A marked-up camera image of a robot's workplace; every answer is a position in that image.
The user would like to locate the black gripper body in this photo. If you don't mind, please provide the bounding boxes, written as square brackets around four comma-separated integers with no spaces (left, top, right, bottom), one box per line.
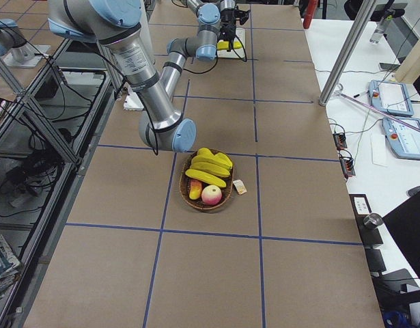
[220,10,236,34]

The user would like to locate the yellow banana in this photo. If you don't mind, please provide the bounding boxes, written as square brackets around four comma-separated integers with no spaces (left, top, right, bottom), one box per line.
[190,162,231,178]
[185,169,227,188]
[217,40,242,51]
[191,154,232,170]

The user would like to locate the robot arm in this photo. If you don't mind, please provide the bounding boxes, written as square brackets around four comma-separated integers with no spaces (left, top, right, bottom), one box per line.
[48,0,236,152]

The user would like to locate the brown wicker basket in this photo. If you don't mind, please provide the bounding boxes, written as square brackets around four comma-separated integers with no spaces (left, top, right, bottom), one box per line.
[180,148,234,212]

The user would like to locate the paper basket tag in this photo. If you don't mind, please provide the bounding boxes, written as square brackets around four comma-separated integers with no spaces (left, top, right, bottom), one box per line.
[233,179,247,195]

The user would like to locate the white bear tray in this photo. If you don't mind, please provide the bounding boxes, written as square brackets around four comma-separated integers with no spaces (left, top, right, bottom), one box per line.
[217,28,245,59]

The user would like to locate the red fire extinguisher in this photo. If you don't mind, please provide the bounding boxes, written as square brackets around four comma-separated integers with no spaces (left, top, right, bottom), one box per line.
[303,0,318,29]

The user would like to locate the orange mango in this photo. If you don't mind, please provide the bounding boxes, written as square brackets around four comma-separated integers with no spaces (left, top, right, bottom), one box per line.
[188,179,203,200]

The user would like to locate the pink white apple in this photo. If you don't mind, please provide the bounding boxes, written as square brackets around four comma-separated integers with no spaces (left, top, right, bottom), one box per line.
[201,184,223,206]

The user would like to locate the plastic water bottle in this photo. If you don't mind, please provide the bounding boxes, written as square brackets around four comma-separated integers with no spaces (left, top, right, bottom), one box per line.
[369,10,395,44]

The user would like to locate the upper teach pendant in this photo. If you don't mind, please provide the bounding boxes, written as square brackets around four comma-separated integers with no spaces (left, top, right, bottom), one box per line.
[368,80,414,118]

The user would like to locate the teach pendant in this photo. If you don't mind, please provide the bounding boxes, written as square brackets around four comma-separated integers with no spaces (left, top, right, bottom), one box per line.
[368,80,414,118]
[382,118,420,161]

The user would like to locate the lower teach pendant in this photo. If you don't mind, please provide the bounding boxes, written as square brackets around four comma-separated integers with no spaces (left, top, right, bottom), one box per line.
[382,118,420,161]

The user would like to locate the small metal cup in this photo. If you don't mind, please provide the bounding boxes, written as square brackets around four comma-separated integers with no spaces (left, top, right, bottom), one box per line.
[363,213,384,230]

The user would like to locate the black computer mouse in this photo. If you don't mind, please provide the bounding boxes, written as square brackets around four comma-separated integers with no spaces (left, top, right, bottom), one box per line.
[406,186,420,197]

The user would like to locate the black monitor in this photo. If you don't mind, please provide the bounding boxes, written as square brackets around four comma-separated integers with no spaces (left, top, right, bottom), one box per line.
[384,191,420,277]

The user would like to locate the stack of magazines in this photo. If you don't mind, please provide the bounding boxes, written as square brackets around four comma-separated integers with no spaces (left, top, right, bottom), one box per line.
[0,234,21,299]

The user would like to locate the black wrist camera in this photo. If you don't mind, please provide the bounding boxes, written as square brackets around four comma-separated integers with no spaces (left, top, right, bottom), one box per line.
[234,9,251,25]

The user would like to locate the aluminium frame post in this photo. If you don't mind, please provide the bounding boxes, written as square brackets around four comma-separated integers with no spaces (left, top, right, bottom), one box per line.
[319,0,376,106]

